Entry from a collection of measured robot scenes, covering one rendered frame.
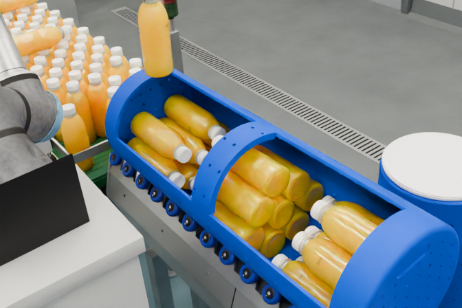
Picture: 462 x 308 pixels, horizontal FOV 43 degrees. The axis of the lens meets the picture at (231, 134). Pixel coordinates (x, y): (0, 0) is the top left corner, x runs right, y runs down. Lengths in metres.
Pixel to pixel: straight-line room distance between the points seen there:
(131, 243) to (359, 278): 0.43
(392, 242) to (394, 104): 2.87
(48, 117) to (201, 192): 0.36
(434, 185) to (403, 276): 0.45
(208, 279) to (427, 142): 0.66
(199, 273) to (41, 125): 0.52
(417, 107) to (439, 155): 2.28
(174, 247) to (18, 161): 0.56
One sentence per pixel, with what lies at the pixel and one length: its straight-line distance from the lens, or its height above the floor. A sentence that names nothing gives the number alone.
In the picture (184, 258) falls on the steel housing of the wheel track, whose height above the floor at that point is 0.86.
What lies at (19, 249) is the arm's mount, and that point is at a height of 1.17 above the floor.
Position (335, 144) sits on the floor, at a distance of 3.40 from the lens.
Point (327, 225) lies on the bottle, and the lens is 1.09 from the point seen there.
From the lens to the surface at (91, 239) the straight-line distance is 1.16.
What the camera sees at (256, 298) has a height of 0.93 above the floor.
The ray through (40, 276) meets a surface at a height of 1.15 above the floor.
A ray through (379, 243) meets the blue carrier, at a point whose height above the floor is 1.23.
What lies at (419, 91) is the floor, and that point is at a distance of 4.00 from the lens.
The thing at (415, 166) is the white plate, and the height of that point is 1.04.
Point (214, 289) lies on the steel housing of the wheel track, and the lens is 1.41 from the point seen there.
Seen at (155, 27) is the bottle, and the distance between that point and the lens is 1.37.
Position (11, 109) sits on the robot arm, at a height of 1.37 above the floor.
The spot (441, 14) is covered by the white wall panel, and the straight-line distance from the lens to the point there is 5.04.
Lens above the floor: 1.90
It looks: 33 degrees down
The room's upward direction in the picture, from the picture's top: 5 degrees counter-clockwise
